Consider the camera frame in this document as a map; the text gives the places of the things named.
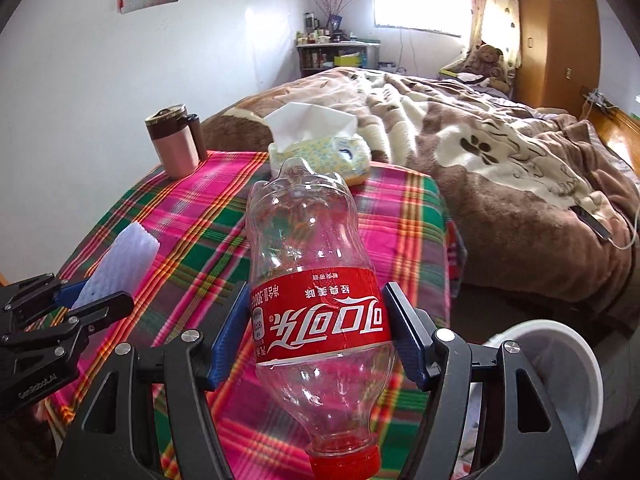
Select white trash bin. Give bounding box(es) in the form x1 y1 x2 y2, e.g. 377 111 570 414
450 321 603 473

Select bed with brown blanket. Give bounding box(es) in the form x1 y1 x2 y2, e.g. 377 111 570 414
200 66 640 311

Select white foam sleeve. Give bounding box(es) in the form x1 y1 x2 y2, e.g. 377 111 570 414
74 224 162 311

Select yellow tissue pack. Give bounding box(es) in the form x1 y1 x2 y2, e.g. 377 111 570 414
262 101 373 188

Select row of bottles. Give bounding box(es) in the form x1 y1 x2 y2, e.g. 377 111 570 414
295 12 346 46

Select power strip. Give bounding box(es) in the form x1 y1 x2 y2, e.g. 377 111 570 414
580 87 618 111

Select plaid tablecloth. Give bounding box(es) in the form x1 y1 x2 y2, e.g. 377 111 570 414
42 150 463 480

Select brown teddy bear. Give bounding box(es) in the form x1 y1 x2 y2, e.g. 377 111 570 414
467 44 513 93

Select patterned curtain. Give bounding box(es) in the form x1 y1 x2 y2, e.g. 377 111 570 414
465 0 523 68

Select dark phone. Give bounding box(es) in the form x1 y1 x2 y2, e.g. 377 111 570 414
570 205 613 241

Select yellow green box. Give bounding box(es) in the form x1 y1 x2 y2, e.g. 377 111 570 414
439 57 473 78

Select window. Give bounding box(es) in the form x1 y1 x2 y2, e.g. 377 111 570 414
372 0 473 38

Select white cable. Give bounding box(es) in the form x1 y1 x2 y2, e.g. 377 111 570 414
612 205 640 251

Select dried branches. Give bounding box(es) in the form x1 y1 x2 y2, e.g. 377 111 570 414
304 0 368 31

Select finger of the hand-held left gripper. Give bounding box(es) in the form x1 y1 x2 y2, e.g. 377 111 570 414
0 290 136 349
1 272 89 322

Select grey shelf unit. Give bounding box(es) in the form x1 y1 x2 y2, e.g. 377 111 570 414
295 40 382 78

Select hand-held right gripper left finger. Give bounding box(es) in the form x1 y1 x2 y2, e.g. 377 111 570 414
55 281 251 480

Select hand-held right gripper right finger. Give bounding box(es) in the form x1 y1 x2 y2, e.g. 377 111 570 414
382 281 581 480

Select wooden wardrobe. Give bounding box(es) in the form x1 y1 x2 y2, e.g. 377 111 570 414
512 0 601 111

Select clear plastic bottle red label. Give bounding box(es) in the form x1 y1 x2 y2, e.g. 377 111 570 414
246 157 398 480

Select pink mug with brown lid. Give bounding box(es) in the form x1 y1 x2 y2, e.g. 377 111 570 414
145 104 208 180

